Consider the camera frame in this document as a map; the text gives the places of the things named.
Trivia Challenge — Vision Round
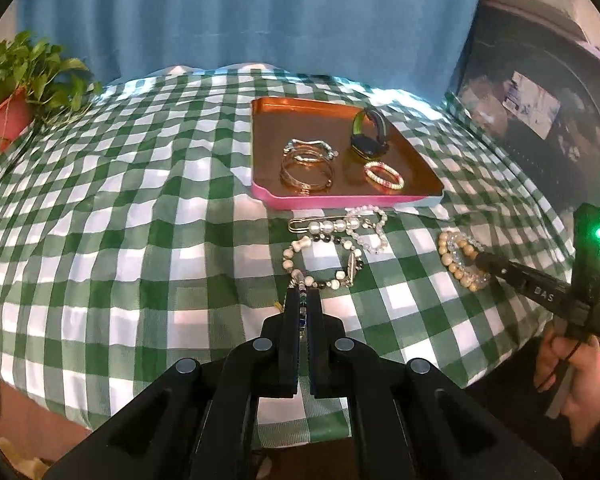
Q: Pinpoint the silver wavy bangle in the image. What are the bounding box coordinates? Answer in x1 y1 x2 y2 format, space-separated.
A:
284 139 340 161

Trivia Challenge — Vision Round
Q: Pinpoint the black smartwatch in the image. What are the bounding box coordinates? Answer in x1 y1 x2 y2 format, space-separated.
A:
350 108 391 157

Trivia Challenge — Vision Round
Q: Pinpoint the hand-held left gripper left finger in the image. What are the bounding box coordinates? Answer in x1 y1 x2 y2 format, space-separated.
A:
45 287 302 480

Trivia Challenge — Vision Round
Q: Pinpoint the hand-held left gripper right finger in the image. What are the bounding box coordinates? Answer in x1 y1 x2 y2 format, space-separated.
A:
309 289 563 480

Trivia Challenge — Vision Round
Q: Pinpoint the wooden bead bracelet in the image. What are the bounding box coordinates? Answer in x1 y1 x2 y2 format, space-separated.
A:
437 228 492 292

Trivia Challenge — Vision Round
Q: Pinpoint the orange metal tray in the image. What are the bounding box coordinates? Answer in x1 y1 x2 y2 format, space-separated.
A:
250 97 445 210

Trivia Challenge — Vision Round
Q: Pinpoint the clear crystal bead bracelet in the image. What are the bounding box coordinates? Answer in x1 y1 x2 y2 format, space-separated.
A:
450 240 492 286

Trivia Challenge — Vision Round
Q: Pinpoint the green checkered tablecloth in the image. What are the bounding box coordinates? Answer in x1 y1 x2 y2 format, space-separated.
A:
0 62 581 448

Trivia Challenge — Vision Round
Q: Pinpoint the potted green plant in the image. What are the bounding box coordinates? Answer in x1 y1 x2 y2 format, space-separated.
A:
0 30 103 153

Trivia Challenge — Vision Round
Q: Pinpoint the mixed stone bead bracelet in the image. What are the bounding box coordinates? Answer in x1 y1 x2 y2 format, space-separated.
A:
281 232 366 311

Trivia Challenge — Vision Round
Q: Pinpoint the gold bangle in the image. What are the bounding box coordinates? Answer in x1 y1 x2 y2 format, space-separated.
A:
280 150 333 195

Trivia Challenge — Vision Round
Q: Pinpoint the paper label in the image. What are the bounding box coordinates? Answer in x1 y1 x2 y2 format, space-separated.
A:
502 71 561 138

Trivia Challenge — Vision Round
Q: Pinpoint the pearl safety pin brooch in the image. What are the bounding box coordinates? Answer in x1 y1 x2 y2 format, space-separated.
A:
288 219 361 235

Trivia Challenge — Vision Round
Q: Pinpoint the pink white beaded bracelet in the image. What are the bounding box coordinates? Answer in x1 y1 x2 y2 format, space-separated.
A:
364 161 405 192

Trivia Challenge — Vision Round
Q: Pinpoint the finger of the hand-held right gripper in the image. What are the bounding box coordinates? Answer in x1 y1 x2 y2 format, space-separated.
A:
474 251 576 317

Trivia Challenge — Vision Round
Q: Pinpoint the person's right hand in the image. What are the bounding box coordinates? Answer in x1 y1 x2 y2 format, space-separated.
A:
536 322 600 447

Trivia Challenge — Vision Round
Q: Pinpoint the blue curtain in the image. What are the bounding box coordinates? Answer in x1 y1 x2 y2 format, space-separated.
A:
17 0 483 86

